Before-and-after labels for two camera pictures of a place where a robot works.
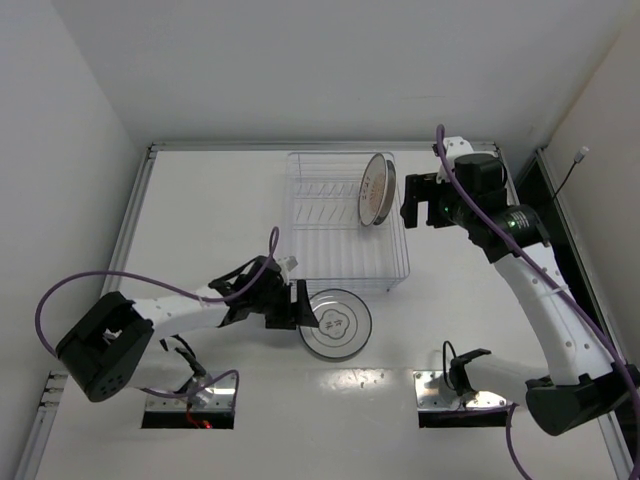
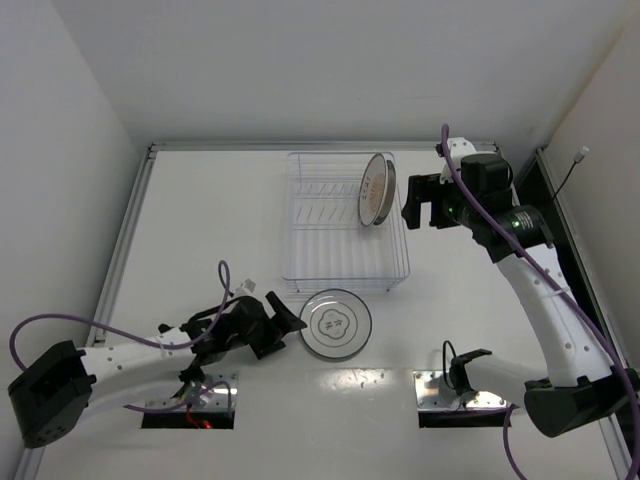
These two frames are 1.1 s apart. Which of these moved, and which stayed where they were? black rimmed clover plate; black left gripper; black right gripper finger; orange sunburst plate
Moved: black left gripper
Stayed: black right gripper finger; orange sunburst plate; black rimmed clover plate
